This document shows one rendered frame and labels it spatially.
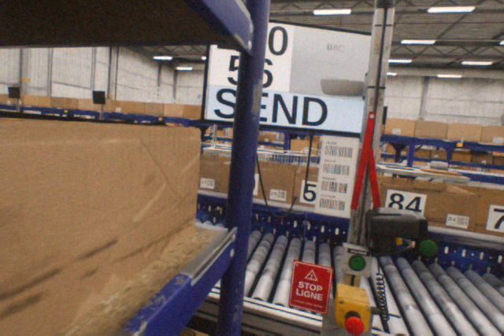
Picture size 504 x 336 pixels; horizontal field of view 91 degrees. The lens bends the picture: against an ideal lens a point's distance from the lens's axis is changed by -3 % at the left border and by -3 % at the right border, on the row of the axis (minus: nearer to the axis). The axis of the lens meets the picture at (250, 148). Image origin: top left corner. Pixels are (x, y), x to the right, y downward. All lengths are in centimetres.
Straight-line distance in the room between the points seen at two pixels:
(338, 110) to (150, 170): 64
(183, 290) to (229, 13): 19
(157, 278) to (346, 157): 54
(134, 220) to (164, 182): 4
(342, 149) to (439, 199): 79
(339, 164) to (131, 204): 55
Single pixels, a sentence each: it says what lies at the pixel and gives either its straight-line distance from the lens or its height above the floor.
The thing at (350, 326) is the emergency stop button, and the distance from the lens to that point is 69.
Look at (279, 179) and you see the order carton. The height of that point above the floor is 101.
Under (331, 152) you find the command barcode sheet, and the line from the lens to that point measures 65.
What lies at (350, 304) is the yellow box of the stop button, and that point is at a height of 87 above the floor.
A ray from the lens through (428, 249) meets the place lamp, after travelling 134.
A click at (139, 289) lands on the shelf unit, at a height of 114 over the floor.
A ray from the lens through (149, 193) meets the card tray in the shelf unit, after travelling 19.
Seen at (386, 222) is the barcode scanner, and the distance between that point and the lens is 64.
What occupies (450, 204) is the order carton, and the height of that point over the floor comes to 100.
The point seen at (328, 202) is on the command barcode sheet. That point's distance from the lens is 67.
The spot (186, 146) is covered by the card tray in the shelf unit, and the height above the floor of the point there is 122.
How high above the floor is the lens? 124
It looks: 4 degrees down
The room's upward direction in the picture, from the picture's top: 5 degrees clockwise
